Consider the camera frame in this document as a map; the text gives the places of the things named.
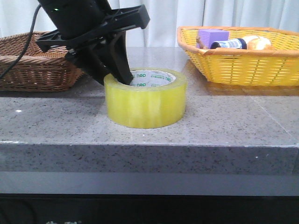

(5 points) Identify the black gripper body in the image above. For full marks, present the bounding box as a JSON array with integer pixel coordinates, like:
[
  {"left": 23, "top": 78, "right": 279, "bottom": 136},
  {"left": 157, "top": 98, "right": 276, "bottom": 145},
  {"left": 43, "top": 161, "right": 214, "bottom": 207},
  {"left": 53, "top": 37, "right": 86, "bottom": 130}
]
[{"left": 36, "top": 0, "right": 150, "bottom": 52}]

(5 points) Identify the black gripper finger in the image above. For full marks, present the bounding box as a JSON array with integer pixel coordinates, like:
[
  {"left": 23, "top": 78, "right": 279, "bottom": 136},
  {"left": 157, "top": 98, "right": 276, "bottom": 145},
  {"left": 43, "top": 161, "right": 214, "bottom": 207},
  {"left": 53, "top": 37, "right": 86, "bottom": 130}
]
[
  {"left": 105, "top": 31, "right": 133, "bottom": 84},
  {"left": 65, "top": 44, "right": 117, "bottom": 84}
]

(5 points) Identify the yellow clear tape roll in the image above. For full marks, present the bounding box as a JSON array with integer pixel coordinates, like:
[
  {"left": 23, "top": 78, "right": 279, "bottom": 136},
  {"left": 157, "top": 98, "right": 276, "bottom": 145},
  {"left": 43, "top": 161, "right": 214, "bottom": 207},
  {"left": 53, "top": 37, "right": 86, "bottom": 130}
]
[{"left": 104, "top": 68, "right": 187, "bottom": 128}]

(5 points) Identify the brown wicker basket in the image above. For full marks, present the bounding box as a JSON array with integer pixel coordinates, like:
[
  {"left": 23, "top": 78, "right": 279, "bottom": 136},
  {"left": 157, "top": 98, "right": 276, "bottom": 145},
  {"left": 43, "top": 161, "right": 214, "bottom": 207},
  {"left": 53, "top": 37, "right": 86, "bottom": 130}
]
[{"left": 0, "top": 31, "right": 83, "bottom": 92}]

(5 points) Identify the white curtain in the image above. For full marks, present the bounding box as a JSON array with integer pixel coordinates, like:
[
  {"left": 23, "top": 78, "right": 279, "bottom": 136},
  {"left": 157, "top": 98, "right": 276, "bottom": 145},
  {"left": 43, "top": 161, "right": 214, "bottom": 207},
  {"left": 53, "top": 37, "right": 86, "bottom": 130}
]
[{"left": 0, "top": 0, "right": 299, "bottom": 47}]

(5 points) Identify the small brown figurine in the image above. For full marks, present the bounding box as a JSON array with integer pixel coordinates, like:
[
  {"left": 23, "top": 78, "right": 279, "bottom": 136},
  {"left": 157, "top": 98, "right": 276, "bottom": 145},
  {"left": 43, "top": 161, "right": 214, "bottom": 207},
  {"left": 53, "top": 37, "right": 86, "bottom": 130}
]
[{"left": 196, "top": 35, "right": 208, "bottom": 49}]

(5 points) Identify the purple foam block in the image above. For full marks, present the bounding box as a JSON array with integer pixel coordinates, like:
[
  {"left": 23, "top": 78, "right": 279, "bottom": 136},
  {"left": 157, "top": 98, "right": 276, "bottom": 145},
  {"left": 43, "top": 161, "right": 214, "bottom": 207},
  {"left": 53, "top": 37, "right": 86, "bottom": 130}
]
[{"left": 197, "top": 29, "right": 229, "bottom": 49}]

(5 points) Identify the dark bottle with label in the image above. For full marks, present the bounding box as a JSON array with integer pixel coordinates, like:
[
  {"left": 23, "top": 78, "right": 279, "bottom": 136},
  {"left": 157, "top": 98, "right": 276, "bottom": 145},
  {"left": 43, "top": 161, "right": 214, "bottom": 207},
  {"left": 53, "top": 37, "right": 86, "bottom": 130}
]
[{"left": 210, "top": 38, "right": 247, "bottom": 49}]

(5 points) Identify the bread roll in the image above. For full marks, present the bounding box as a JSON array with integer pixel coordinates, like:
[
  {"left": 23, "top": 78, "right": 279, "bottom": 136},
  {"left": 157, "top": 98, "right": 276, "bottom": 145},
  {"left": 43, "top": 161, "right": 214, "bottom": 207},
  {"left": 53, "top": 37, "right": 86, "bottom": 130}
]
[{"left": 243, "top": 35, "right": 274, "bottom": 50}]

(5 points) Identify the yellow woven basket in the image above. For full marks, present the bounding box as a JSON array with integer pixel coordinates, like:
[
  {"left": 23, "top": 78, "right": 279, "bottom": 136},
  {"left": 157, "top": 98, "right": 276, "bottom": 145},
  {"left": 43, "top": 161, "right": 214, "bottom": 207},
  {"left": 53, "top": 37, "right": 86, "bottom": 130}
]
[{"left": 177, "top": 26, "right": 299, "bottom": 86}]

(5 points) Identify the black cable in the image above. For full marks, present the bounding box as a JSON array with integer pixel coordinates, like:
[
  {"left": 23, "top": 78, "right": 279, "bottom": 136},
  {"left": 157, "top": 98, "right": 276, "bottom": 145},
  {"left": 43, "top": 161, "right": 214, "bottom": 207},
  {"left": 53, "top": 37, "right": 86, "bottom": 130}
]
[{"left": 0, "top": 4, "right": 42, "bottom": 79}]

